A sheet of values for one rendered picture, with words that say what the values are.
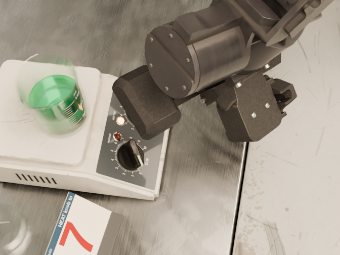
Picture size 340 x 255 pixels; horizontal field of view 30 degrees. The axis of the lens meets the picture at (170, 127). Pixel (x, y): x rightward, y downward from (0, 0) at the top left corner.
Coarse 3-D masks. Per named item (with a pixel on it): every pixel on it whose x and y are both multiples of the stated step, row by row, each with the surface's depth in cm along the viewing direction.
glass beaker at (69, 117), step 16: (32, 64) 65; (48, 64) 66; (64, 64) 65; (16, 80) 63; (32, 80) 66; (16, 96) 62; (80, 96) 65; (32, 112) 63; (48, 112) 63; (64, 112) 64; (80, 112) 66; (48, 128) 66; (64, 128) 67; (80, 128) 68
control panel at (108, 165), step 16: (112, 96) 73; (112, 112) 72; (112, 128) 72; (128, 128) 73; (112, 144) 71; (144, 144) 73; (160, 144) 74; (112, 160) 71; (144, 160) 72; (112, 176) 70; (128, 176) 71; (144, 176) 72
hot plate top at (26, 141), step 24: (0, 72) 73; (96, 72) 72; (0, 96) 72; (96, 96) 71; (0, 120) 70; (24, 120) 70; (0, 144) 69; (24, 144) 69; (48, 144) 69; (72, 144) 68
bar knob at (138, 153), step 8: (128, 144) 70; (136, 144) 71; (120, 152) 71; (128, 152) 71; (136, 152) 70; (120, 160) 71; (128, 160) 71; (136, 160) 70; (128, 168) 71; (136, 168) 71
